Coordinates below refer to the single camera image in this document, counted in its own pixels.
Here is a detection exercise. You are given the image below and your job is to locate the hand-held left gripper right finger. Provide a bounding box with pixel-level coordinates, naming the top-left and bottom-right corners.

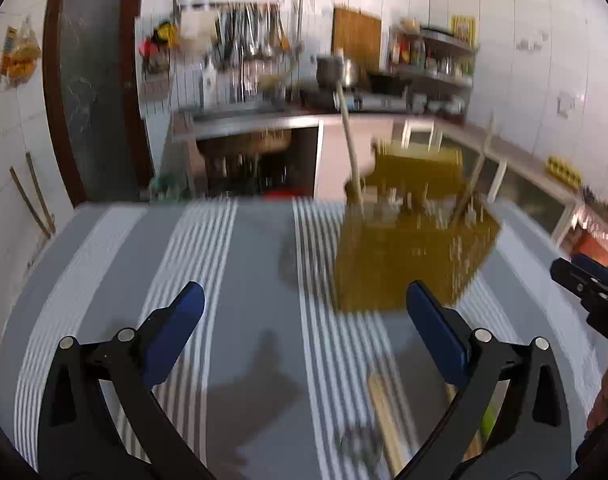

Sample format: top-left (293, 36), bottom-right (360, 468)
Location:
top-left (393, 280), bottom-right (573, 480)

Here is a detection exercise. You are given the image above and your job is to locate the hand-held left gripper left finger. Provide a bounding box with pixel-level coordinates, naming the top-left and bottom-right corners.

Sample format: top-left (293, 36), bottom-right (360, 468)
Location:
top-left (36, 281), bottom-right (215, 480)

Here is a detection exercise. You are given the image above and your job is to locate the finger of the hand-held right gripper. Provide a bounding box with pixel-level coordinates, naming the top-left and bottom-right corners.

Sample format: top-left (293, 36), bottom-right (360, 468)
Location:
top-left (571, 253), bottom-right (608, 275)
top-left (550, 258), bottom-right (590, 303)

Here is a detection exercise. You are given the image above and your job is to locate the yellow plastic utensil holder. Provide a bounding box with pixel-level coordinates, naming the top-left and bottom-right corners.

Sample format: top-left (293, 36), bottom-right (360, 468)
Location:
top-left (334, 140), bottom-right (504, 313)

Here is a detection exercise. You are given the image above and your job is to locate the wooden spatula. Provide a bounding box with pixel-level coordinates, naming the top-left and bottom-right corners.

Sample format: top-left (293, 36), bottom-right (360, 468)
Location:
top-left (367, 374), bottom-right (406, 477)

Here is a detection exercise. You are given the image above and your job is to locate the grey striped tablecloth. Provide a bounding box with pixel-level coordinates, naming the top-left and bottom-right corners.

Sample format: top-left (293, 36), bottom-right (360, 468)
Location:
top-left (0, 197), bottom-right (608, 480)

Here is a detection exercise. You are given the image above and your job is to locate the green trash bag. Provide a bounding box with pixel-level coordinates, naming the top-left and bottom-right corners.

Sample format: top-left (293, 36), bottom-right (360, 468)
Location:
top-left (150, 174), bottom-right (193, 204)

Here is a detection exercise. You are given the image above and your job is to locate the wide glass cabinet door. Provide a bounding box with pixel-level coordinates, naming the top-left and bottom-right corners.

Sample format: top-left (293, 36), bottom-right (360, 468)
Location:
top-left (476, 152), bottom-right (569, 233)

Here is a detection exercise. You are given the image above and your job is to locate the red bucket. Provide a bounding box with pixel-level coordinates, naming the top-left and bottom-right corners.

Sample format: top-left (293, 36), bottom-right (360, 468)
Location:
top-left (263, 190), bottom-right (315, 204)

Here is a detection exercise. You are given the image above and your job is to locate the wooden spoon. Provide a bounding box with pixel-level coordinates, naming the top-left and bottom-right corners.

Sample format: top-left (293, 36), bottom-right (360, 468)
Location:
top-left (335, 81), bottom-right (363, 207)

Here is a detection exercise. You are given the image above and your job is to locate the narrow glass cabinet door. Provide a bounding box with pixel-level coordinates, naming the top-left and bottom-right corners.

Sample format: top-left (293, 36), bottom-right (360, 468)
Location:
top-left (400, 120), bottom-right (443, 152)

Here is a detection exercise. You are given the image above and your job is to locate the thin bamboo stick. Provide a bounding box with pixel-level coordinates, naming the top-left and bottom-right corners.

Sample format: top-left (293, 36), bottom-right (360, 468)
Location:
top-left (25, 152), bottom-right (58, 233)
top-left (9, 167), bottom-right (52, 241)

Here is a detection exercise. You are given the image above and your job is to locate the pink cabinet door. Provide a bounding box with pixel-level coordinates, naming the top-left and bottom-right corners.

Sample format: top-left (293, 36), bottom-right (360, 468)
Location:
top-left (316, 119), bottom-right (395, 202)

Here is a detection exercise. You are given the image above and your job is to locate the steel sink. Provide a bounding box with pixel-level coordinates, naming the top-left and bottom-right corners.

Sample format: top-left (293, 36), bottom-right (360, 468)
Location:
top-left (190, 101), bottom-right (291, 122)

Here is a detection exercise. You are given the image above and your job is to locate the white soap bottle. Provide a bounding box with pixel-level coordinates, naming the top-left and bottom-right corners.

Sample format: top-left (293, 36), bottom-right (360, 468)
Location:
top-left (200, 57), bottom-right (219, 109)

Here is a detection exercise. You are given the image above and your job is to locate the steel gas stove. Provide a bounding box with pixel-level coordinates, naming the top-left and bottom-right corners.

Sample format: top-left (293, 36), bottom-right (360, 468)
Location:
top-left (298, 87), bottom-right (415, 114)

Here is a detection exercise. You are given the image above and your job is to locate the brown frosted glass door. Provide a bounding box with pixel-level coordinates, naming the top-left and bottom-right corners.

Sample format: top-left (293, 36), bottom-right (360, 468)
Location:
top-left (42, 0), bottom-right (158, 207)

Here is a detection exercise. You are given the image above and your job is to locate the black wok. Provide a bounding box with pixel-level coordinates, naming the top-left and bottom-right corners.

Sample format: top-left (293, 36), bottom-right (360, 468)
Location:
top-left (367, 72), bottom-right (411, 97)

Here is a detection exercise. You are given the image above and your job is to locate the white corner shelf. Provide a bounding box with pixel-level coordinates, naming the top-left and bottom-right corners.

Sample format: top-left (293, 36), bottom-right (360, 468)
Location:
top-left (388, 24), bottom-right (478, 87)

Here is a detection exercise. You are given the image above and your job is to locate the yellow framed picture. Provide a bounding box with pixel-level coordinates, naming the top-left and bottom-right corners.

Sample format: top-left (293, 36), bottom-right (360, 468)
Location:
top-left (451, 14), bottom-right (477, 44)

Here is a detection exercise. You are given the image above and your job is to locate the steel cooking pot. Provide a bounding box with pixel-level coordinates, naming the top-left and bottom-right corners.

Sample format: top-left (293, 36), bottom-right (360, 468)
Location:
top-left (316, 55), bottom-right (359, 89)

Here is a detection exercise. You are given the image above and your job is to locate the white hanging cloth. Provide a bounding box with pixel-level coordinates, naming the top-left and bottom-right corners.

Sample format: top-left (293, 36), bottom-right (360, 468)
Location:
top-left (179, 9), bottom-right (219, 44)

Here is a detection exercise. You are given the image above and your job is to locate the row of hanging ladles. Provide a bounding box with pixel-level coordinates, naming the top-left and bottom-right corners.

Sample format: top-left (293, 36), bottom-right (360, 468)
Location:
top-left (215, 4), bottom-right (291, 62)

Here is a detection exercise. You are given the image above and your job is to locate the rectangular wooden cutting board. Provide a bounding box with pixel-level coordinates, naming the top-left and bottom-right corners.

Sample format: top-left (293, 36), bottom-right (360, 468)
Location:
top-left (332, 7), bottom-right (383, 72)

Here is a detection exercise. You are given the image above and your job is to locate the plastic bag of oranges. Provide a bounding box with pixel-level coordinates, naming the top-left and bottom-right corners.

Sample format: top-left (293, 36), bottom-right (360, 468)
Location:
top-left (0, 16), bottom-right (43, 92)

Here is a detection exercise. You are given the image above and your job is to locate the white wall utensil rack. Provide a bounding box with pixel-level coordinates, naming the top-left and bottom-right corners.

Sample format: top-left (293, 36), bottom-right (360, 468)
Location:
top-left (175, 0), bottom-right (281, 12)

